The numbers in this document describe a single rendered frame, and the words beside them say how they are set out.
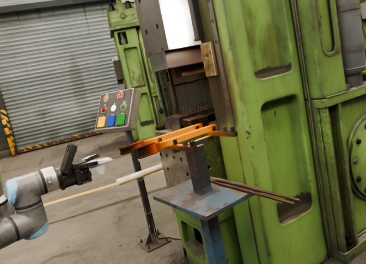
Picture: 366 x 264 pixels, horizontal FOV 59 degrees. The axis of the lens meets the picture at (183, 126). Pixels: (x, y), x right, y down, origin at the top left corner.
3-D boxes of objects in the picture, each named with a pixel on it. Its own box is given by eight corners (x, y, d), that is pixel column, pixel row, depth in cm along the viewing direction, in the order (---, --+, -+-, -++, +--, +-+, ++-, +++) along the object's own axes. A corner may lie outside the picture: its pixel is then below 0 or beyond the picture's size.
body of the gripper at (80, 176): (88, 177, 131) (58, 188, 125) (83, 157, 130) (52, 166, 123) (94, 180, 125) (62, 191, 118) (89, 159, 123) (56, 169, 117)
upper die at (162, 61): (168, 68, 180) (164, 51, 178) (153, 72, 197) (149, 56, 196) (227, 57, 200) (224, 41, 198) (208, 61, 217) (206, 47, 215)
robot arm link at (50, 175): (38, 167, 121) (43, 171, 113) (51, 164, 124) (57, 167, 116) (44, 190, 123) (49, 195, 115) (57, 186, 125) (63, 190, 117)
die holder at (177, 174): (201, 214, 177) (184, 135, 170) (169, 197, 210) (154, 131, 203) (274, 179, 204) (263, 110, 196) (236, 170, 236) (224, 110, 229)
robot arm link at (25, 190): (8, 205, 116) (0, 179, 115) (44, 192, 123) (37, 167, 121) (12, 211, 108) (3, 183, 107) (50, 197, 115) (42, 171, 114)
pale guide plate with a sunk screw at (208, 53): (215, 75, 164) (209, 41, 162) (206, 77, 172) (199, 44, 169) (219, 74, 165) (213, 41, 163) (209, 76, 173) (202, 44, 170)
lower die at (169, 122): (181, 130, 185) (177, 116, 184) (165, 129, 203) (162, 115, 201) (237, 113, 205) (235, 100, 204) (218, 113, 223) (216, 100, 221)
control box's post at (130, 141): (153, 244, 250) (121, 107, 233) (151, 243, 254) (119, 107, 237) (157, 242, 252) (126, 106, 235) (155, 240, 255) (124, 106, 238)
